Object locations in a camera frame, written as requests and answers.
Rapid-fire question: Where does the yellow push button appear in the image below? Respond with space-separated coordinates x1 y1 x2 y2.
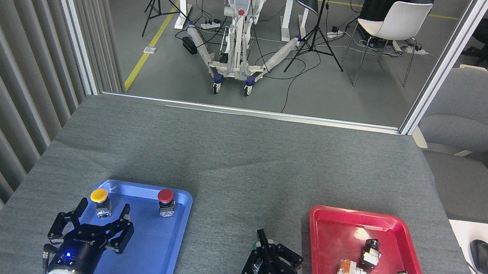
88 187 115 220

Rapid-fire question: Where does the red push button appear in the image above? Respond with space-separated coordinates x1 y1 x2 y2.
155 188 178 220

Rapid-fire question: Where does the red plastic tray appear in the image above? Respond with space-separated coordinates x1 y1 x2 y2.
302 204 452 274

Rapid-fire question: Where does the blue plastic tray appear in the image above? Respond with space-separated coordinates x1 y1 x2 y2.
56 174 195 274

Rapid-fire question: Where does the black power adapter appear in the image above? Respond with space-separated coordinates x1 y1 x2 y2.
180 36 200 56

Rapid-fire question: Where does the black computer mouse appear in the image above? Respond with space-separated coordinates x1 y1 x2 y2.
467 238 488 274

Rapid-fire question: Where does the black tripod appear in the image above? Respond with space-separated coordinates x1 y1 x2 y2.
141 0 191 43
283 0 353 80

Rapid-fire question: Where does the white desk leg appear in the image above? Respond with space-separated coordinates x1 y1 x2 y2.
172 0 194 31
279 0 311 45

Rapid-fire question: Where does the grey office chair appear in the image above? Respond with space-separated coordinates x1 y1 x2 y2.
403 62 488 223

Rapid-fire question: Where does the white plastic chair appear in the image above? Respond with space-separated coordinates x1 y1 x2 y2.
339 0 434 95

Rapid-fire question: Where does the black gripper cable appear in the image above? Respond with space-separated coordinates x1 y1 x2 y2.
40 244 53 274

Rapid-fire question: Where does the white orange switch block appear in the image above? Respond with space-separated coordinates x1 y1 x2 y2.
337 258 373 274

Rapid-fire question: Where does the black selector switch white base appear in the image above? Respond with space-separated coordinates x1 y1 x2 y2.
358 238 384 271

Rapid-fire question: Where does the silver frame crossbar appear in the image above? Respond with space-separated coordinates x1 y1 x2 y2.
99 90 402 136

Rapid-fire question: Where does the silver frame post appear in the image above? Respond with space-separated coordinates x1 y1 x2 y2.
399 0 488 144
29 0 111 97

